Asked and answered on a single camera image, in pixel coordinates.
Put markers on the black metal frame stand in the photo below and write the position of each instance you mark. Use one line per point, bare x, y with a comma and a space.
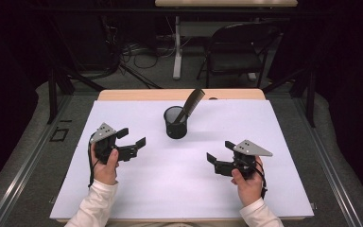
52, 94
310, 101

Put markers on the black comb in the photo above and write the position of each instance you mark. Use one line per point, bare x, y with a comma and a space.
191, 102

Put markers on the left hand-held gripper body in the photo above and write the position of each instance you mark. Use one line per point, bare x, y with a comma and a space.
104, 134

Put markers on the white board sheet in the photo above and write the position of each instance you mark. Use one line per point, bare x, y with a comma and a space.
176, 176

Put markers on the aluminium floor rail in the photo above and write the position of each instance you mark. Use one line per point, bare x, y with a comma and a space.
28, 164
327, 164

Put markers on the person's right hand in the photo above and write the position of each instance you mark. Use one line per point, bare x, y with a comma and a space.
250, 190

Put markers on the person's left hand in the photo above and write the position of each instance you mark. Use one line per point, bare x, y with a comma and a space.
105, 173

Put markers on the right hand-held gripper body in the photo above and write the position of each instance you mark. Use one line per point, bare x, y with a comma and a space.
247, 149

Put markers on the black mesh pen cup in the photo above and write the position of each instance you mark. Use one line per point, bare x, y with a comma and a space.
176, 130

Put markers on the white desk with beige top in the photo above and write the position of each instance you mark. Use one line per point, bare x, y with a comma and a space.
225, 3

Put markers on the wooden table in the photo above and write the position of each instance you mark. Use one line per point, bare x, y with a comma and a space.
138, 94

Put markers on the black folding chair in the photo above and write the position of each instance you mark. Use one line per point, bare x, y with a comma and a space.
233, 61

